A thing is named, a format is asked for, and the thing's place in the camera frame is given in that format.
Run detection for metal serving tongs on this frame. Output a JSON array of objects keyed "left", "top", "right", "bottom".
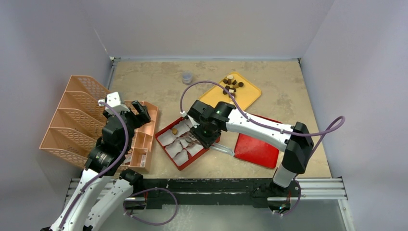
[{"left": 183, "top": 134, "right": 235, "bottom": 157}]

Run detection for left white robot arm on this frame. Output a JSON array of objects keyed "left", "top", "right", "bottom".
[{"left": 44, "top": 99, "right": 151, "bottom": 231}]

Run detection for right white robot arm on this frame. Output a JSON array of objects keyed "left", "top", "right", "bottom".
[{"left": 181, "top": 100, "right": 314, "bottom": 196}]

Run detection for red compartment chocolate box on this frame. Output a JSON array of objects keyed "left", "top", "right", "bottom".
[{"left": 154, "top": 117, "right": 209, "bottom": 171}]

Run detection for pink plastic file rack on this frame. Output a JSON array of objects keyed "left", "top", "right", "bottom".
[{"left": 39, "top": 76, "right": 159, "bottom": 173}]

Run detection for red box lid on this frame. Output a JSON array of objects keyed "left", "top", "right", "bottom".
[{"left": 234, "top": 133, "right": 280, "bottom": 169}]

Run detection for small clear plastic jar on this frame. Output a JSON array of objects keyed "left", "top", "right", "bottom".
[{"left": 181, "top": 72, "right": 193, "bottom": 85}]

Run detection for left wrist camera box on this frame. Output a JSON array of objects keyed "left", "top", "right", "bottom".
[{"left": 98, "top": 91, "right": 127, "bottom": 115}]

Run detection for black metal base rail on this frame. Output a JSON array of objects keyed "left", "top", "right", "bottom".
[{"left": 68, "top": 177, "right": 348, "bottom": 211}]

